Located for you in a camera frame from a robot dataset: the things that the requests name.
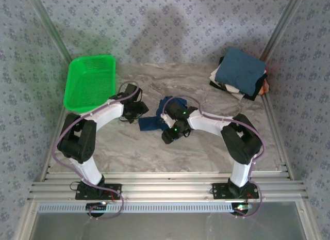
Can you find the dark blue printed t-shirt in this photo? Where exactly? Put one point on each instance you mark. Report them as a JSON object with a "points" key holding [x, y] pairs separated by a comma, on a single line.
{"points": [[149, 124]]}

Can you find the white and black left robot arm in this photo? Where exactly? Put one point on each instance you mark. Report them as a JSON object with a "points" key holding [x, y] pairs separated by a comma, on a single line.
{"points": [[89, 170]]}

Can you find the green plastic mesh basket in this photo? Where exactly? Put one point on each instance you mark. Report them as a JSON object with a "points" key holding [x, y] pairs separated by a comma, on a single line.
{"points": [[87, 82]]}

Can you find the folded white t-shirt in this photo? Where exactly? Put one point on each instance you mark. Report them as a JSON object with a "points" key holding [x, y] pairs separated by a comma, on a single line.
{"points": [[233, 89]]}

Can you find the folded steel blue t-shirt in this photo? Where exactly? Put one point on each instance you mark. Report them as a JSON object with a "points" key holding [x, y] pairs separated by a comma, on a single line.
{"points": [[239, 69]]}

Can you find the folded black t-shirt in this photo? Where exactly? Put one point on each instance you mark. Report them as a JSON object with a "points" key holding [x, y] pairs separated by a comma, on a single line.
{"points": [[257, 88]]}

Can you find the folded red orange t-shirt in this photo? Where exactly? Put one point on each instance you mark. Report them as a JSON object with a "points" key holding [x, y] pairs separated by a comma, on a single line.
{"points": [[265, 89]]}

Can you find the black controller board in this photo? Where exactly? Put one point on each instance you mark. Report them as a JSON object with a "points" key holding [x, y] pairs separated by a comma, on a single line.
{"points": [[95, 206], [241, 207]]}

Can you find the grey metal panel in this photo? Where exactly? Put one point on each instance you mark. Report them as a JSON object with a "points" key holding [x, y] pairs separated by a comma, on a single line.
{"points": [[167, 227]]}

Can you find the aluminium mounting rail frame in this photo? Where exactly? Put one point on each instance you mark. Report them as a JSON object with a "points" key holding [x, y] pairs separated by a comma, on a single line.
{"points": [[167, 188]]}

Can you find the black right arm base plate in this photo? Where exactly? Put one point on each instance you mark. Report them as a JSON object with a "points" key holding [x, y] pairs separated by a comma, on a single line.
{"points": [[219, 192]]}

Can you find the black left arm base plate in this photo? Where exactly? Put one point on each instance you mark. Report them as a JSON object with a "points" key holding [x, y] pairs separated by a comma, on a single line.
{"points": [[82, 194]]}

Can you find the aluminium side rail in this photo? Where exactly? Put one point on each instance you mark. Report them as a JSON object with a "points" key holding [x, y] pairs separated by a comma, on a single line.
{"points": [[46, 176], [282, 157]]}

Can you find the aluminium frame post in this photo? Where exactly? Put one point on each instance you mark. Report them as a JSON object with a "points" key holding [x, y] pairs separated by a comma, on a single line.
{"points": [[282, 23], [53, 28]]}

